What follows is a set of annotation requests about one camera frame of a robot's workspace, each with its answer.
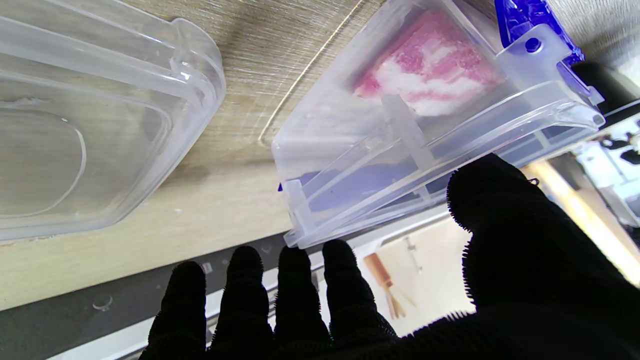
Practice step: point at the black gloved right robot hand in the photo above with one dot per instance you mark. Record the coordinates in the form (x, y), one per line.
(525, 300)

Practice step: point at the clear plastic container blue flaps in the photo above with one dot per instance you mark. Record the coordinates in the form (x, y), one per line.
(350, 150)

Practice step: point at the clear lid with blue label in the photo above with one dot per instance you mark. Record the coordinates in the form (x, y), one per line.
(100, 150)

